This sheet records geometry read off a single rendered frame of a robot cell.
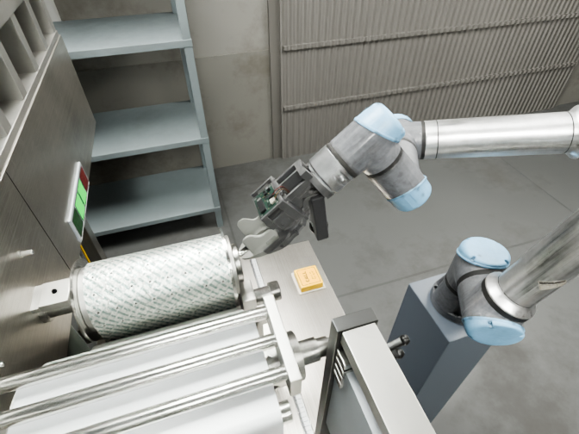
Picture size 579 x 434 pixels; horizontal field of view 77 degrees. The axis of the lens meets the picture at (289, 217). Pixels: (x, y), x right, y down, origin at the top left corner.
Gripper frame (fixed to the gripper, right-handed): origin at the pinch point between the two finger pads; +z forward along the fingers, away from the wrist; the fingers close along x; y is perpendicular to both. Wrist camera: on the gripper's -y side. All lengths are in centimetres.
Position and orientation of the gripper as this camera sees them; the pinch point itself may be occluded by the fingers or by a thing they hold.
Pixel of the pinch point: (248, 251)
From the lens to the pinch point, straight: 70.9
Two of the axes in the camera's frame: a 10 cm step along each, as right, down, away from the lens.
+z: -7.3, 6.3, 2.7
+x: 3.1, 6.5, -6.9
